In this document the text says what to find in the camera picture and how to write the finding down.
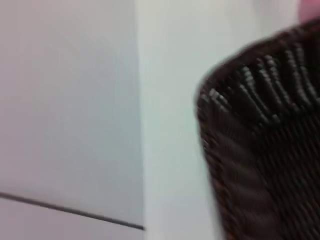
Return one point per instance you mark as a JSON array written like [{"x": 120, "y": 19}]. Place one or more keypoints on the dark brown woven basket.
[{"x": 270, "y": 150}]

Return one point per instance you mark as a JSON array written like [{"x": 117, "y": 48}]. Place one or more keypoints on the pink ball with magenta spot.
[{"x": 311, "y": 8}]

